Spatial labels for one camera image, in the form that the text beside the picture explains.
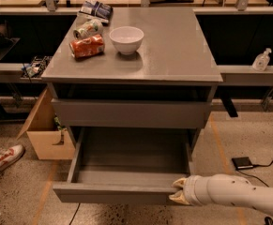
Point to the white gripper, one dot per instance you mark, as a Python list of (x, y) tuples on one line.
[(191, 189)]

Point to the grey drawer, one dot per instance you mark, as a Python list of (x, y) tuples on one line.
[(131, 114), (126, 165)]

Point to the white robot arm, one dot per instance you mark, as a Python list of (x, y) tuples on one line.
[(223, 189)]

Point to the grey top drawer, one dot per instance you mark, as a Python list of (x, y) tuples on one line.
[(131, 114)]

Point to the grey drawer cabinet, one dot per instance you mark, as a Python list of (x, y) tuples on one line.
[(173, 64)]

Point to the black foot pedal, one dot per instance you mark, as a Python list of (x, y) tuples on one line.
[(242, 163)]

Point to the cardboard box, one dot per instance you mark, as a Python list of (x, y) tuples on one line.
[(48, 141)]

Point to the clear hand sanitizer bottle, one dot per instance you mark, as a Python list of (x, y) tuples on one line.
[(261, 61)]

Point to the white bowl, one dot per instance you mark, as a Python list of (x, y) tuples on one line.
[(126, 39)]

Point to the orange soda can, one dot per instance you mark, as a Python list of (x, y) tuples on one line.
[(86, 47)]

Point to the green white soda can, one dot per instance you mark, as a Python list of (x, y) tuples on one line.
[(88, 29)]

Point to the white orange sneaker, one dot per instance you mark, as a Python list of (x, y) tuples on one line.
[(4, 160)]

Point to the circuit board clutter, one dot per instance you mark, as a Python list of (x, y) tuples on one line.
[(36, 67)]

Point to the blue chip bag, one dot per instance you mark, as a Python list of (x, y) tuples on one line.
[(94, 9)]

